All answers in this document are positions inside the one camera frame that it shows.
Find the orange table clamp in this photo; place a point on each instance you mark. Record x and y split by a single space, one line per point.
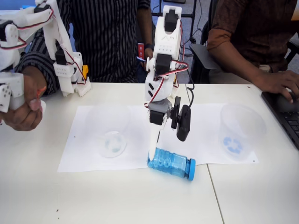
85 72

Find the white leader arm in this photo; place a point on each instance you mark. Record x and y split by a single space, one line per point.
63 70

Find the blue plastic bottle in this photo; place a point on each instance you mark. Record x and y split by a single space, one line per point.
172 163

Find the hand of brown-shirt person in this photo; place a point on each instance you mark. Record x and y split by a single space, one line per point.
285 81

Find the white paper sheet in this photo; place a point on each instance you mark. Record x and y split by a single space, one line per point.
140 116

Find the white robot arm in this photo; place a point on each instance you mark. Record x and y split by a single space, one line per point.
167 39

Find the black laptop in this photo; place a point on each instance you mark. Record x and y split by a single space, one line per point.
280 116

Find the striped-shirt person torso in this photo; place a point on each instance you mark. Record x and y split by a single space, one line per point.
105 42

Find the gray gripper black servo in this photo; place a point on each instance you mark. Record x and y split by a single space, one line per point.
155 117

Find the brown-shirt person torso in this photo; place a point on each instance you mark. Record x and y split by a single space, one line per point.
252 25

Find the black wristwatch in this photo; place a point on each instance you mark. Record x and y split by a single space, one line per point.
149 46

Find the brown-shirt person forearm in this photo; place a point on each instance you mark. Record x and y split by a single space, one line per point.
238 63

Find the clear cup green recycling symbol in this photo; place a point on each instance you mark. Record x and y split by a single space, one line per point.
113 144

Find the bare left forearm striped-shirt person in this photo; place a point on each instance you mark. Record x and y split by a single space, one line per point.
143 23

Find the black office chair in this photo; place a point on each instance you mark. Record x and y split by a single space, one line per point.
201 58

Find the striped-sleeved right forearm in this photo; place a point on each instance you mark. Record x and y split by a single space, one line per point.
39 60

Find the left hand of striped-shirt person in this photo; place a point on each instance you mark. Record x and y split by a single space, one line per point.
149 54

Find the red phone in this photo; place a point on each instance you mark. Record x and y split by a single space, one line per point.
141 50

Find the right hand of striped-shirt person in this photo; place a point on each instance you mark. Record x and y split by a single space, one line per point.
25 116

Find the clear cup blue recycling symbol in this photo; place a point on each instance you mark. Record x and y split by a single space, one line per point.
236 144

